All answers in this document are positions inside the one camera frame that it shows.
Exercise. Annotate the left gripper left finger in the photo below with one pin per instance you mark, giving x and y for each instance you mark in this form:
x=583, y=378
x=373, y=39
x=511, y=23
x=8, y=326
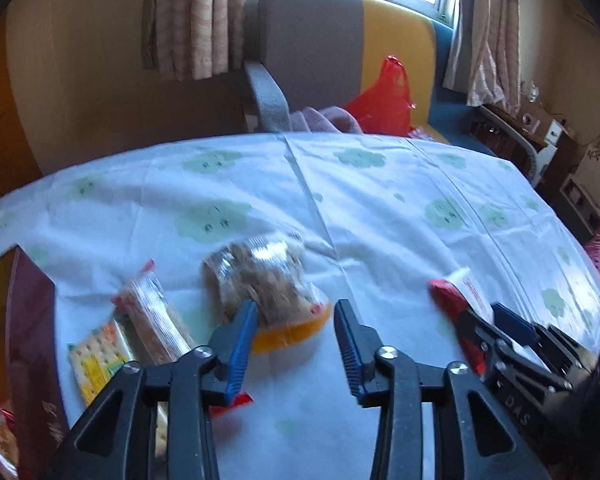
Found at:
x=115, y=438

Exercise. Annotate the cake bread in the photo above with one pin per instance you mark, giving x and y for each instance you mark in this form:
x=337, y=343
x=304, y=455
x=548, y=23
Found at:
x=9, y=453

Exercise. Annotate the white tablecloth green clouds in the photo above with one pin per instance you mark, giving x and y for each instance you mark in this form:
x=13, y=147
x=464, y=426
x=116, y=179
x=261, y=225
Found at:
x=380, y=218

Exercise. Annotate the dark wooden side cabinet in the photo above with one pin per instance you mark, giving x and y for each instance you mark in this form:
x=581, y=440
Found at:
x=559, y=156

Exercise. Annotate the white chair armrest frame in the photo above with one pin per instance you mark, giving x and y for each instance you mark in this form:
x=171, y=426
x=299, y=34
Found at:
x=499, y=135

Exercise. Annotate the right pink curtain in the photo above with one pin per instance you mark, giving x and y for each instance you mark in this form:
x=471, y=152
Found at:
x=484, y=61

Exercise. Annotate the white red wafer packet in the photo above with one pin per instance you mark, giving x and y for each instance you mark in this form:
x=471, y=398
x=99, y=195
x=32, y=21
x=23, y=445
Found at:
x=459, y=293

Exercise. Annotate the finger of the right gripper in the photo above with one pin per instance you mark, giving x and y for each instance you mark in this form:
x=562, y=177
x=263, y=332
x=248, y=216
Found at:
x=510, y=367
x=557, y=350

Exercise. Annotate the pink curtain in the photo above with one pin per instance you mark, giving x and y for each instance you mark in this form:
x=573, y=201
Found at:
x=484, y=61
x=193, y=39

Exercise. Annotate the gold tin box maroon sides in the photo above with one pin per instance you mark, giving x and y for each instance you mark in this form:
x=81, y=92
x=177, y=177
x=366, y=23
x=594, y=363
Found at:
x=29, y=384

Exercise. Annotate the left pink curtain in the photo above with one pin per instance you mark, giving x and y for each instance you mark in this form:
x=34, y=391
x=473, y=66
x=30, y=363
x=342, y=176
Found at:
x=193, y=39

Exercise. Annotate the red plastic bag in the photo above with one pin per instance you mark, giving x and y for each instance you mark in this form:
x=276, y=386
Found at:
x=386, y=107

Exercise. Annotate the grey yellow blue sofa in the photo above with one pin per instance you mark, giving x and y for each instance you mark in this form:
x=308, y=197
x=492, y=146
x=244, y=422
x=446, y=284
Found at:
x=320, y=53

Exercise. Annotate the orange cracker stick packet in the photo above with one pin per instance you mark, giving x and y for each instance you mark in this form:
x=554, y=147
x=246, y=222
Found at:
x=160, y=329

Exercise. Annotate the clear bag orange bottom snack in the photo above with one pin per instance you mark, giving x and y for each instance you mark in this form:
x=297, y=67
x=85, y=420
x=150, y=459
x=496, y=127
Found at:
x=268, y=270

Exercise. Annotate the pink cloth on sofa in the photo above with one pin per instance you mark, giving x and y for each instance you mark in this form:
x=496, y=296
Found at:
x=331, y=119

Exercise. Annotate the green yellow cracker packet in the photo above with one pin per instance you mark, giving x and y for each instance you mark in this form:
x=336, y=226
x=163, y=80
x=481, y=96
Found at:
x=103, y=352

